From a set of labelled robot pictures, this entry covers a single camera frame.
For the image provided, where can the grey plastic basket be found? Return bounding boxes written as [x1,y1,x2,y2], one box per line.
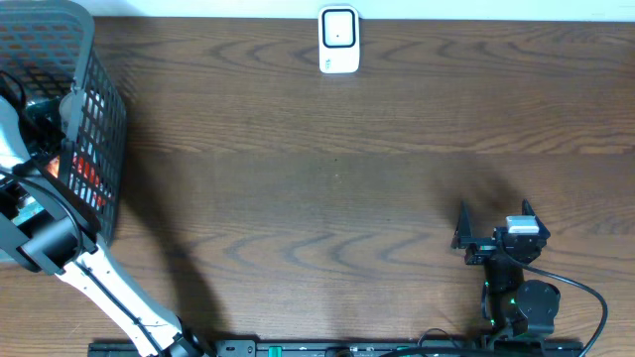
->
[1,1,127,243]

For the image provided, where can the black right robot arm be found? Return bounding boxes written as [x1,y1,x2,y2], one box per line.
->
[451,200,561,349]

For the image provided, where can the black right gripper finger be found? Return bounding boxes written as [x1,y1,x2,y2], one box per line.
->
[454,201,472,239]
[521,199,537,217]

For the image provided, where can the white barcode scanner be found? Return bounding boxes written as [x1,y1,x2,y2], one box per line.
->
[317,5,361,74]

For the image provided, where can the red white package in basket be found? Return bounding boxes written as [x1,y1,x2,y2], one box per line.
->
[68,154,111,211]

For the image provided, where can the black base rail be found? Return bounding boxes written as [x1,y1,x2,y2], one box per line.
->
[87,339,585,357]

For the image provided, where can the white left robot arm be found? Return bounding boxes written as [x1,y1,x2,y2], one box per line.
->
[1,99,215,356]

